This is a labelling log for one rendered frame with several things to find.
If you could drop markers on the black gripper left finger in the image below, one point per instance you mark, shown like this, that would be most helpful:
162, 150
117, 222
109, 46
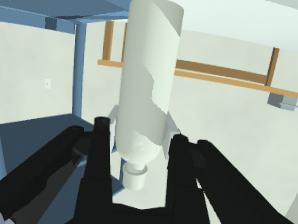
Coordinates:
28, 190

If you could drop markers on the white plastic bottle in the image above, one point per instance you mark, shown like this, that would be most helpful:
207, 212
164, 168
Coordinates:
150, 53

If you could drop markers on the blue metal shelving unit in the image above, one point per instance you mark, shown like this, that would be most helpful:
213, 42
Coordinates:
21, 139

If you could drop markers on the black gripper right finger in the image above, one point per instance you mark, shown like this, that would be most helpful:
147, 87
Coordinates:
233, 198

